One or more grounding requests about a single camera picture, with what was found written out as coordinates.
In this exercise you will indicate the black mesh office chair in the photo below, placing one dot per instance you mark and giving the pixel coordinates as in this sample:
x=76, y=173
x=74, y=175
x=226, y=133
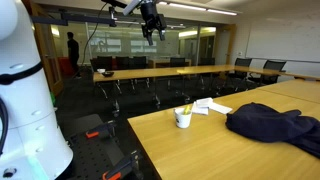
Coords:
x=273, y=66
x=242, y=63

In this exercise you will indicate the long wooden conference table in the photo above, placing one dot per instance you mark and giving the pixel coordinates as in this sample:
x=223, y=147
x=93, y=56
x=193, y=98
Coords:
x=166, y=71

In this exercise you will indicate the white wall whiteboard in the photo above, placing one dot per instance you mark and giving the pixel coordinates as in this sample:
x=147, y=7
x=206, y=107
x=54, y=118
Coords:
x=283, y=40

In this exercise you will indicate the black bowl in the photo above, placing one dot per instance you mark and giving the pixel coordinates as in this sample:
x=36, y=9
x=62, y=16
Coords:
x=108, y=74

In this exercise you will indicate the dark navy cloth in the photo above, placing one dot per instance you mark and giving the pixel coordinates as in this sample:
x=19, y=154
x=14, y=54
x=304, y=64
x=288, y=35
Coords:
x=266, y=123

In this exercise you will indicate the small white bowl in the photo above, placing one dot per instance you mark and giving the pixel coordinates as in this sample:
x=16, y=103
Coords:
x=101, y=70

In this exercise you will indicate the black overhead mounting bar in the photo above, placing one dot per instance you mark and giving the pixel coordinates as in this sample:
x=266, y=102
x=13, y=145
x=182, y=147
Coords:
x=80, y=19

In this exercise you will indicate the white folded paper napkin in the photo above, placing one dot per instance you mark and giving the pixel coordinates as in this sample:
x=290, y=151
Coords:
x=201, y=105

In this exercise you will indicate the wooden door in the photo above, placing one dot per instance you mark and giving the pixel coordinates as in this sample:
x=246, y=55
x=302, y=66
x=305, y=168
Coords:
x=46, y=60

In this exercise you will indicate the white paper sheet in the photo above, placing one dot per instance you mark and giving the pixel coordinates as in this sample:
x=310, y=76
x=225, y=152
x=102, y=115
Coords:
x=220, y=108

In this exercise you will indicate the black orange clamp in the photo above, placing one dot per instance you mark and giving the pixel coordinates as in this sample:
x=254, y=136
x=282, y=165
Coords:
x=96, y=131
x=121, y=166

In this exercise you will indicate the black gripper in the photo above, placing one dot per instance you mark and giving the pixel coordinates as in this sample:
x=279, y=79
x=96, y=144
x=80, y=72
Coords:
x=150, y=16

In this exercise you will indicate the yellow highlighter marker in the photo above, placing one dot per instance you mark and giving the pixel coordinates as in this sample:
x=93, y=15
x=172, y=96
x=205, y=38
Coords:
x=187, y=109

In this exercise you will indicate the long ceiling light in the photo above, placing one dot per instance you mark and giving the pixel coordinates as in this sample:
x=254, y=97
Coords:
x=186, y=6
x=221, y=12

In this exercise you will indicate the person in dark clothes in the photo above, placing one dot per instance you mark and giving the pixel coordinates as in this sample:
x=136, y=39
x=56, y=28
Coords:
x=73, y=50

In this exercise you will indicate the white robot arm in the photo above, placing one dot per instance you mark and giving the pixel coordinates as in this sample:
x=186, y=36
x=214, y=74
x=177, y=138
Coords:
x=28, y=100

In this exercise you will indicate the red seat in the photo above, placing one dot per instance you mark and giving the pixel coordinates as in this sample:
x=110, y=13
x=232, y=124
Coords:
x=65, y=66

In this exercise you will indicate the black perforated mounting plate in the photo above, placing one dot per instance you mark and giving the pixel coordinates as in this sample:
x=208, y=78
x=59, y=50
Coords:
x=90, y=158

